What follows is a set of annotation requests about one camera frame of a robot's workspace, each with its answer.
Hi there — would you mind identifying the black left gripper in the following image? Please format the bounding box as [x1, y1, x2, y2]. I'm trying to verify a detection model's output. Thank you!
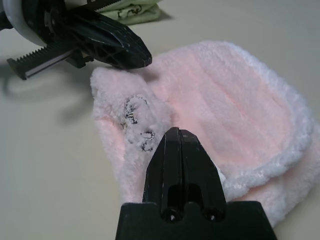
[6, 0, 152, 81]

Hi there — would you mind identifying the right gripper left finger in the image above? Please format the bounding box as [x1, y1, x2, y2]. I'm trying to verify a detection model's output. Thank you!
[142, 126, 185, 216]

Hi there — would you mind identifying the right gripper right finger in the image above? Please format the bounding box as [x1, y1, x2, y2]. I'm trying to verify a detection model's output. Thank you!
[179, 128, 228, 216]

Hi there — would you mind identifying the pink towel with swan embroidery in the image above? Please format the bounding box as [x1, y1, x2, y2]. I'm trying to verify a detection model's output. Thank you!
[89, 39, 316, 230]

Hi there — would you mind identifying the green folded towel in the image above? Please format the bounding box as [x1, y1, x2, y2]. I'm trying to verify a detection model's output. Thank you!
[99, 0, 161, 26]

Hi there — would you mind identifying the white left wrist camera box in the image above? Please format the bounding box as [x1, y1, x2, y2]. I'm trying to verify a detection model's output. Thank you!
[0, 0, 47, 47]

